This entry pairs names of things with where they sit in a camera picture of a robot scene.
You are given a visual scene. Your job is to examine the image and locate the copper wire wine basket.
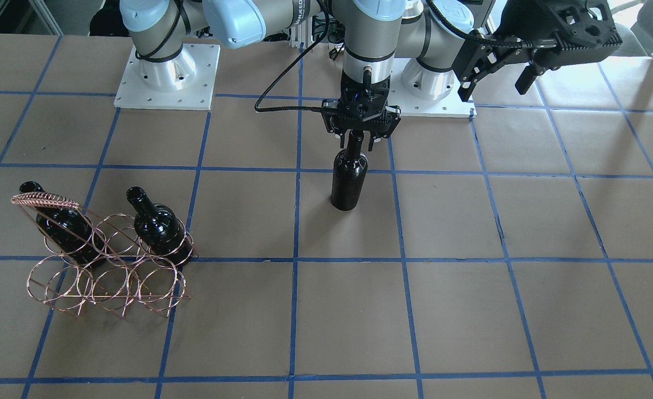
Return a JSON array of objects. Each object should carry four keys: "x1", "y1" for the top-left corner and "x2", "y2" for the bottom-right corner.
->
[{"x1": 11, "y1": 187, "x2": 194, "y2": 318}]

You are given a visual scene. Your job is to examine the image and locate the dark wine bottle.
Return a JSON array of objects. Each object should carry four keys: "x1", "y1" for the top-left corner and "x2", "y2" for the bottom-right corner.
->
[
  {"x1": 126, "y1": 186, "x2": 193, "y2": 266},
  {"x1": 330, "y1": 130, "x2": 368, "y2": 211}
]

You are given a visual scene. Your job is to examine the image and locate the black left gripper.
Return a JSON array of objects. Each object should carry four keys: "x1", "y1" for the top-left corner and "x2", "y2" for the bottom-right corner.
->
[{"x1": 453, "y1": 1, "x2": 623, "y2": 102}]

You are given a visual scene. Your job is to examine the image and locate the dark wine bottle in basket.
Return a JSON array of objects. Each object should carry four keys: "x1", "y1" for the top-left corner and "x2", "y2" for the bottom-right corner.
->
[{"x1": 126, "y1": 186, "x2": 193, "y2": 266}]

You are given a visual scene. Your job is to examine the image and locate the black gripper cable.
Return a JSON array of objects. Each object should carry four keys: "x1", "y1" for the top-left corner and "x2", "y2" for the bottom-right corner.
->
[{"x1": 254, "y1": 11, "x2": 349, "y2": 114}]

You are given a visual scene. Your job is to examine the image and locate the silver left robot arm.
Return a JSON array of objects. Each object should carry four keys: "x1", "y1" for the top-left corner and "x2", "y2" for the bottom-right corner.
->
[{"x1": 395, "y1": 1, "x2": 623, "y2": 101}]

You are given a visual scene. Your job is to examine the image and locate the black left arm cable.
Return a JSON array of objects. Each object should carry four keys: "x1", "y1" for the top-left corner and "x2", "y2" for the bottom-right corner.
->
[{"x1": 426, "y1": 0, "x2": 559, "y2": 48}]

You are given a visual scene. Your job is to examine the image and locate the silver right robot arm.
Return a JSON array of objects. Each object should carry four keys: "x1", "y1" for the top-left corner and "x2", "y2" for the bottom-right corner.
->
[{"x1": 119, "y1": 1, "x2": 407, "y2": 144}]

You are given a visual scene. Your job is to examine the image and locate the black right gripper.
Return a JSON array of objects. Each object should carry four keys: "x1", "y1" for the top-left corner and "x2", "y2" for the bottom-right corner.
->
[{"x1": 321, "y1": 75, "x2": 402, "y2": 152}]

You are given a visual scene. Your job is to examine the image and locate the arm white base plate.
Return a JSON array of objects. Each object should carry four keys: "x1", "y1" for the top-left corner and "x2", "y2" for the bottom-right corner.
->
[
  {"x1": 388, "y1": 71, "x2": 477, "y2": 119},
  {"x1": 114, "y1": 43, "x2": 222, "y2": 111}
]

